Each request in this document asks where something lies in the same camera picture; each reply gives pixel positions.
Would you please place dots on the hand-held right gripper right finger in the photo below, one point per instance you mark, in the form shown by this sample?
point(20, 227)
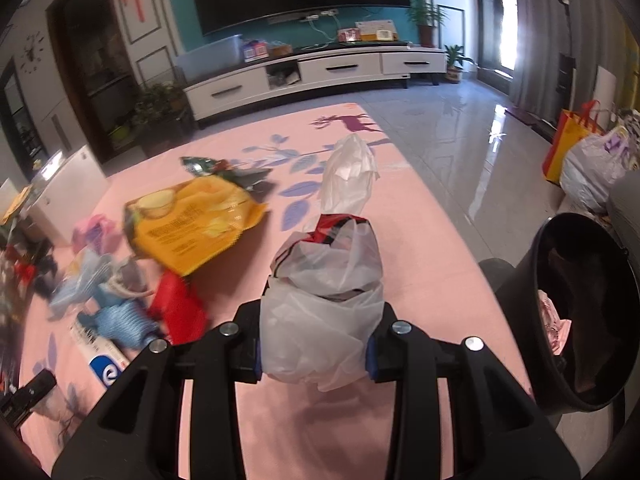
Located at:
point(377, 360)

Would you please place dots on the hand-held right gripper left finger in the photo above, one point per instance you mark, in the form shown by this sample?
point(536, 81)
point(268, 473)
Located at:
point(247, 360)

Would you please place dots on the white plastic bag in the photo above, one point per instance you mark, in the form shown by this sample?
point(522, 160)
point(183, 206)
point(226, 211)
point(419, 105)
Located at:
point(320, 330)

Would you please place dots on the black trash bin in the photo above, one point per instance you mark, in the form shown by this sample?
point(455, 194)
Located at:
point(550, 240)

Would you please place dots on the red packet box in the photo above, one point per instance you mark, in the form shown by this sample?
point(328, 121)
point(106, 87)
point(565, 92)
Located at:
point(177, 305)

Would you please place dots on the yellow snack bag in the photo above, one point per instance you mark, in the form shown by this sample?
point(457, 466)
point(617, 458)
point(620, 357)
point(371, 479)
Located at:
point(195, 225)

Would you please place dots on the white box with blue print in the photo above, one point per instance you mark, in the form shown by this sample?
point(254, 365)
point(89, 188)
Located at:
point(102, 360)

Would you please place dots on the pink crumpled wrapper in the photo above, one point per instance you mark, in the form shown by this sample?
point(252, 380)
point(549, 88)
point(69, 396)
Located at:
point(552, 325)

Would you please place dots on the light blue face mask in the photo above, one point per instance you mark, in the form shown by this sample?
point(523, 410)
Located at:
point(82, 275)

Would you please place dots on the pink tissue packet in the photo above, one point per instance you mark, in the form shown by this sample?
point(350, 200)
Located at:
point(95, 232)

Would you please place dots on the green foil wrapper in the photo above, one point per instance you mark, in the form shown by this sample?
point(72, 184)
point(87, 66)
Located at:
point(200, 165)

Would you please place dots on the black device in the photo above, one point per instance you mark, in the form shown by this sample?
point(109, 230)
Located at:
point(27, 395)

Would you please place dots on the cluster of potted plants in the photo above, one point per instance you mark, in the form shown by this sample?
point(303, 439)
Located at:
point(160, 110)

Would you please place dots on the white bag with purple print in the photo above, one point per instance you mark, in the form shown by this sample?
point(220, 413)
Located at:
point(592, 170)

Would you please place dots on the yellow and red tote bag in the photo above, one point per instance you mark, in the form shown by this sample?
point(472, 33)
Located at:
point(567, 140)

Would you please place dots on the grey sofa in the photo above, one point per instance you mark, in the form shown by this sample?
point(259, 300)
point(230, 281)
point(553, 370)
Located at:
point(625, 200)

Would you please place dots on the white television cabinet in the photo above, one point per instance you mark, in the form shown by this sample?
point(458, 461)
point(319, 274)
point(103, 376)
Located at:
point(340, 67)

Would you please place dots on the translucent storage box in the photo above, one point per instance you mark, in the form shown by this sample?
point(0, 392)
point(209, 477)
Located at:
point(210, 57)

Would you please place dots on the small potted plant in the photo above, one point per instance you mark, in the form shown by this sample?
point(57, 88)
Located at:
point(455, 62)

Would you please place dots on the blue and white carton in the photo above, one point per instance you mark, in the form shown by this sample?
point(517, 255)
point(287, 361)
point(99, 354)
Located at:
point(256, 51)

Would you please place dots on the small red box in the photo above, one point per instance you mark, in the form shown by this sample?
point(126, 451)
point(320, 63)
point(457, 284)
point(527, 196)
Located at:
point(348, 35)

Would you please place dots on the white and yellow box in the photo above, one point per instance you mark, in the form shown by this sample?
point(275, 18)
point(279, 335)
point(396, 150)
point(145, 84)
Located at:
point(375, 30)

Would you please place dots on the black floor stand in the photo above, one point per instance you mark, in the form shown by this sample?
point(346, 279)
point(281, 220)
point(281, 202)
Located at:
point(566, 85)

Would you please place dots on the tall potted plant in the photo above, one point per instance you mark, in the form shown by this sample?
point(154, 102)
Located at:
point(425, 17)

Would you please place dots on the grey curtain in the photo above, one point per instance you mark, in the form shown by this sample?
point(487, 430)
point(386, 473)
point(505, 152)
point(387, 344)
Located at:
point(540, 35)

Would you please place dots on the wall clock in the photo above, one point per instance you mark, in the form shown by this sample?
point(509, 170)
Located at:
point(32, 45)

